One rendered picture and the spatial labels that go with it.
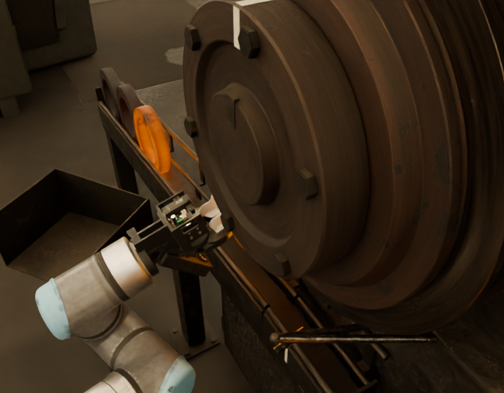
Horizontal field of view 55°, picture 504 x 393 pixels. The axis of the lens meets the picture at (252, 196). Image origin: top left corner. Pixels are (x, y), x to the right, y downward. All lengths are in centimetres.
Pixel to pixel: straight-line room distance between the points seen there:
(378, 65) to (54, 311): 59
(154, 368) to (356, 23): 60
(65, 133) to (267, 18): 242
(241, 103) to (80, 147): 222
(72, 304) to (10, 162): 192
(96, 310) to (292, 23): 54
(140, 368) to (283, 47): 56
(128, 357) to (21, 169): 185
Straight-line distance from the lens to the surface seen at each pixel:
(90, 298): 77
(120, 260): 77
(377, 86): 37
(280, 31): 39
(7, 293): 199
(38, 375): 173
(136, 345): 83
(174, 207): 78
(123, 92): 142
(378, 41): 37
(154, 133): 123
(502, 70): 34
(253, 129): 43
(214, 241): 79
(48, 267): 115
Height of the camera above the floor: 138
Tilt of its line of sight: 40 degrees down
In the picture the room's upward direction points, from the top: straight up
